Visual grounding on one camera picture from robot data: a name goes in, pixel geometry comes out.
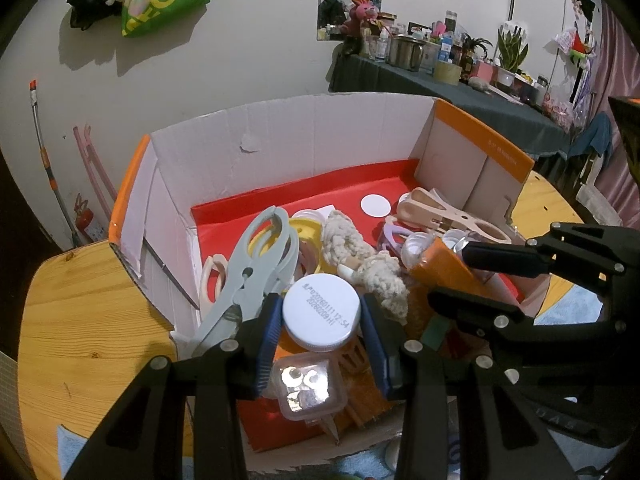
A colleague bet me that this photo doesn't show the orange rectangular case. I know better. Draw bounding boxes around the orange rectangular case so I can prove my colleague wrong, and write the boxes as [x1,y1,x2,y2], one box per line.
[409,238,514,302]

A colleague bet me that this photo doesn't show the cream crochet scrunchie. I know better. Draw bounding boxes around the cream crochet scrunchie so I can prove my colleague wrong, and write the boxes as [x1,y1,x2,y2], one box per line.
[321,209,409,325]

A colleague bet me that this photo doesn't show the large white printed lid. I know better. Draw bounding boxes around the large white printed lid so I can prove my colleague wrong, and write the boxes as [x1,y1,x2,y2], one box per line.
[282,273,361,353]

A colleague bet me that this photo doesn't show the blue lid with G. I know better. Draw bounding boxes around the blue lid with G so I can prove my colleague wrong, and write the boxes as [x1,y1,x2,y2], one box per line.
[447,432,460,474]

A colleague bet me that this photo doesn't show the blue fluffy towel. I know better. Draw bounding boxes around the blue fluffy towel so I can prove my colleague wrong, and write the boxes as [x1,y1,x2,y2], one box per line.
[56,285,618,479]

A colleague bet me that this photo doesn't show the beige large clothes peg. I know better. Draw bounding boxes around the beige large clothes peg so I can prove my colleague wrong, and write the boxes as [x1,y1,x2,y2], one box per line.
[396,188,512,244]

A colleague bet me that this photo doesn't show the dark green clothed table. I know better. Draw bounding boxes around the dark green clothed table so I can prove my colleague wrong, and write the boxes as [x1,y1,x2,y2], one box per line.
[329,54,570,159]

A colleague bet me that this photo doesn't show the clear box googly eyes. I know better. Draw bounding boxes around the clear box googly eyes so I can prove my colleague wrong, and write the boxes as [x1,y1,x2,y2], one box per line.
[271,352,347,422]

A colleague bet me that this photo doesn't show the orange cardboard box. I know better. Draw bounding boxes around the orange cardboard box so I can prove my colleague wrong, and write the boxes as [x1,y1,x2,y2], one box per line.
[106,90,574,474]

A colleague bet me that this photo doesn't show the tape roll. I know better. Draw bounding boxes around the tape roll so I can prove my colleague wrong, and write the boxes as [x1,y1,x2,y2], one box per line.
[433,61,462,86]

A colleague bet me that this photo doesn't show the potted snake plant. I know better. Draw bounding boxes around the potted snake plant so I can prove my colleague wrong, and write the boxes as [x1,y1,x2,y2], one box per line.
[498,21,528,87]

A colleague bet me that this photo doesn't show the grey large clothes peg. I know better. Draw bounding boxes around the grey large clothes peg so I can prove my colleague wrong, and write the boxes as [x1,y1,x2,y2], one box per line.
[186,206,299,358]

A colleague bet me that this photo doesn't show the pink curtain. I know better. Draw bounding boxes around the pink curtain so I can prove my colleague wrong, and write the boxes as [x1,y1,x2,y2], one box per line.
[590,1,639,229]

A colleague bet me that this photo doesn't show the steel pot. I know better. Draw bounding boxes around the steel pot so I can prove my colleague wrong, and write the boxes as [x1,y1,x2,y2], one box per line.
[386,35,425,72]

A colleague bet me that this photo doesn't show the pink plush toy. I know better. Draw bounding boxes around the pink plush toy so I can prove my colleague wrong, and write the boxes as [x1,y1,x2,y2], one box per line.
[342,0,378,37]

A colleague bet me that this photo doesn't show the orange handled broom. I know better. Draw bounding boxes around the orange handled broom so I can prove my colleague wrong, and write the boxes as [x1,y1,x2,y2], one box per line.
[29,79,82,247]

